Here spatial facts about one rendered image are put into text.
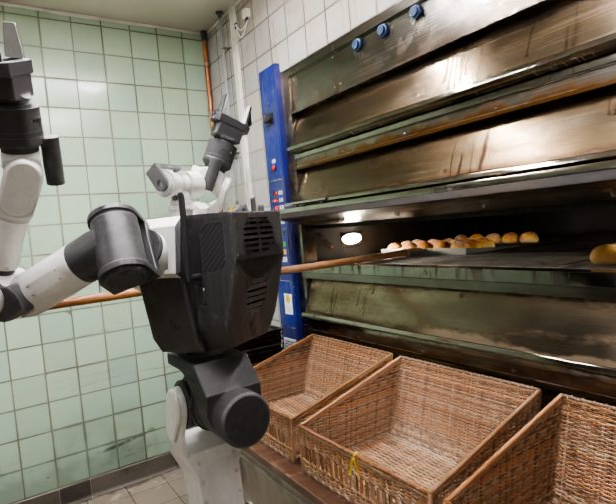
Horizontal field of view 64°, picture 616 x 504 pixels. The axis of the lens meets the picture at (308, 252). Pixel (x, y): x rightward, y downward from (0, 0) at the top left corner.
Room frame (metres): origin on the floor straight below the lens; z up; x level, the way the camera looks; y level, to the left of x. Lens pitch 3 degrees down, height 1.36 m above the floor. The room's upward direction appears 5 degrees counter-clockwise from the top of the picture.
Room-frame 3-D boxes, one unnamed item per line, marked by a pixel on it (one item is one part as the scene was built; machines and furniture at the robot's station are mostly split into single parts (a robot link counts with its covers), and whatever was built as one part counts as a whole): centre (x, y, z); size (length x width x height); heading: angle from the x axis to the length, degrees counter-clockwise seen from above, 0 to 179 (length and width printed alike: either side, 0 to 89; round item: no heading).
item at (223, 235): (1.14, 0.23, 1.27); 0.34 x 0.30 x 0.36; 153
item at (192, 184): (1.17, 0.29, 1.47); 0.10 x 0.07 x 0.09; 153
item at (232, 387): (1.10, 0.23, 1.00); 0.28 x 0.13 x 0.18; 34
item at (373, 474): (1.44, -0.27, 0.72); 0.56 x 0.49 x 0.28; 34
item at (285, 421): (1.94, 0.06, 0.72); 0.56 x 0.49 x 0.28; 33
